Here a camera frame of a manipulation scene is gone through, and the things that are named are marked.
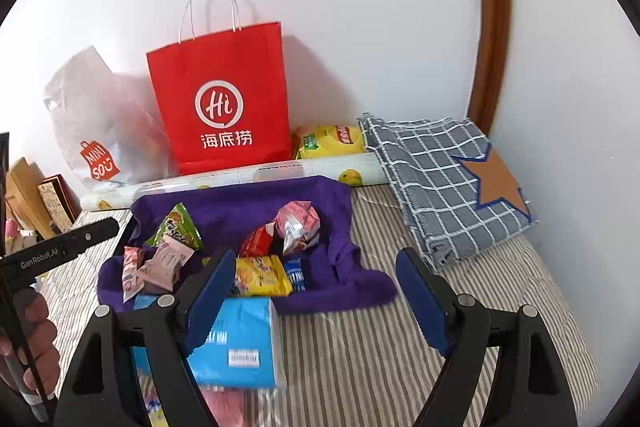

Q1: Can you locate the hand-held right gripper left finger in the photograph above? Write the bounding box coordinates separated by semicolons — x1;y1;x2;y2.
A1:
52;247;238;427

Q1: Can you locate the pink and silver snack packet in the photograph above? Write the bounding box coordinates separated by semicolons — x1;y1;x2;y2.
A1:
272;201;321;255

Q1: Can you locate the grey checked cloth with star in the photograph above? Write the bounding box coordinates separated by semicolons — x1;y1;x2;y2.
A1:
357;112;538;272

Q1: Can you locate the white and pink snack packet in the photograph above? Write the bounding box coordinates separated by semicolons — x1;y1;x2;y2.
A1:
121;246;146;303

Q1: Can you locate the person's left hand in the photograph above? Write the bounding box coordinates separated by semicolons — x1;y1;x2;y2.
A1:
19;289;61;403

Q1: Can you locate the white plastic shopping bag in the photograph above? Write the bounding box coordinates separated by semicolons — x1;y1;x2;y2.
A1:
42;46;181;185

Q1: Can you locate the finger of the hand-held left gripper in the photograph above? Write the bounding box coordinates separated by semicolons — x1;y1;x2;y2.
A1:
0;217;121;293

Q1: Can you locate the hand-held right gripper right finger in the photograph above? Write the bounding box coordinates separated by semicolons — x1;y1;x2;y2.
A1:
395;247;593;427

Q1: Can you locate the red paper shopping bag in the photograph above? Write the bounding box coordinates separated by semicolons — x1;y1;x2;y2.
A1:
146;0;293;175

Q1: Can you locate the yellow chip bag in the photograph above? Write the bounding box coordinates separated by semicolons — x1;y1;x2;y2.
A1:
292;124;368;160

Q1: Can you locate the blue tissue pack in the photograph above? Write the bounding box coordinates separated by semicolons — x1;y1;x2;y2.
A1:
131;294;288;390

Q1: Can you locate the blue cookie packet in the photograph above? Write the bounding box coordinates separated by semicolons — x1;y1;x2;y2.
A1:
283;255;307;292

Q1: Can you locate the rolled sheet with lemon print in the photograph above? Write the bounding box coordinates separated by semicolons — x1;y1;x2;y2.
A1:
80;154;391;211

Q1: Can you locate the pile of clothes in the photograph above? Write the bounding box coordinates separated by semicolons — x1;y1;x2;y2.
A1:
5;217;38;248

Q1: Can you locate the light wooden furniture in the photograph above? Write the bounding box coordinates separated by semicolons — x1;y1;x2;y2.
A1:
7;157;56;240

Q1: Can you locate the striped quilt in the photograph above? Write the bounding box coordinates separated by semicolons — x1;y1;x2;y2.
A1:
35;184;601;427

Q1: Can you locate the green triangular snack packet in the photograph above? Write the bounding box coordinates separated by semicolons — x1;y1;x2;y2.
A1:
145;203;203;250

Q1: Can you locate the yellow cracker packet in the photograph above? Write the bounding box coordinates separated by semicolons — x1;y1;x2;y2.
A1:
227;254;294;298

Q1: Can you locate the brown wooden frame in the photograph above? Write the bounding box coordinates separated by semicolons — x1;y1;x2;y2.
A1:
465;0;512;130

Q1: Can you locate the patterned box with dark frame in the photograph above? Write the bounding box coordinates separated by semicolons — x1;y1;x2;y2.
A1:
37;174;83;233

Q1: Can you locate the red snack packet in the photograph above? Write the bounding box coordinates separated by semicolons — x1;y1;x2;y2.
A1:
238;223;277;258

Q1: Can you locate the purple towel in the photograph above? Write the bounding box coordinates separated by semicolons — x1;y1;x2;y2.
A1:
96;176;398;318

